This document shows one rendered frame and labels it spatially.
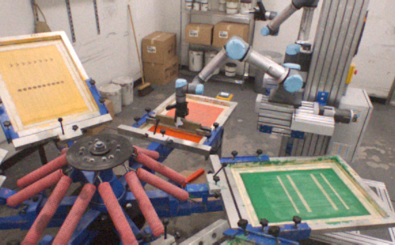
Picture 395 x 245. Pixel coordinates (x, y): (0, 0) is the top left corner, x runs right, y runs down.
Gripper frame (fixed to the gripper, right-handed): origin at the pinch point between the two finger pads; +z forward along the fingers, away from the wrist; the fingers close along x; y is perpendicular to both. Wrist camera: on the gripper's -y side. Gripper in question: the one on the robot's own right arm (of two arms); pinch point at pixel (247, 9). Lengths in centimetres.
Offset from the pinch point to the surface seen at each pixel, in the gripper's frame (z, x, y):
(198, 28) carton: 196, 139, 92
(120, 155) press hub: -63, -189, 11
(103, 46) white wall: 227, -27, 76
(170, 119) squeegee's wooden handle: -19, -122, 47
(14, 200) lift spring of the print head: -36, -230, 25
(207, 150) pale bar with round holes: -63, -131, 46
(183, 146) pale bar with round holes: -48, -138, 47
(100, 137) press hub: -44, -187, 11
